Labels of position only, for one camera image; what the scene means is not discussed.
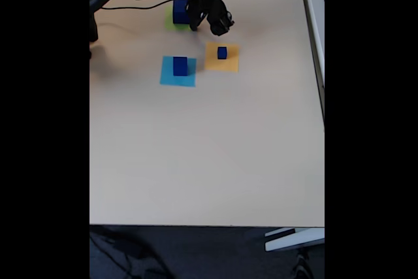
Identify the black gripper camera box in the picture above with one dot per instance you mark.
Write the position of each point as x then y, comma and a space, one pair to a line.
220, 17

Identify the white table foot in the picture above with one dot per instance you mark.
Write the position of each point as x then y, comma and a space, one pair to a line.
294, 239

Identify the white neighbouring table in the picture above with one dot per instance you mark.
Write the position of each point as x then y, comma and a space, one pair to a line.
315, 30

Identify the orange paper square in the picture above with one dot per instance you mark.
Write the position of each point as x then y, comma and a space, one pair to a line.
212, 63

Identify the medium blue cube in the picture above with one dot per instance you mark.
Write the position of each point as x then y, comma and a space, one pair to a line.
180, 66

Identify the green paper square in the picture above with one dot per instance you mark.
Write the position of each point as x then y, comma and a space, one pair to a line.
168, 22

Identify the large blue cube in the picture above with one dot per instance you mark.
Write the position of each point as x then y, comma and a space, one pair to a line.
179, 12

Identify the small blue cube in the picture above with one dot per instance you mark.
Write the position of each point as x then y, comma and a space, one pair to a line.
222, 53

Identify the light blue paper square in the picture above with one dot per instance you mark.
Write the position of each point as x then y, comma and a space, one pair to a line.
166, 78

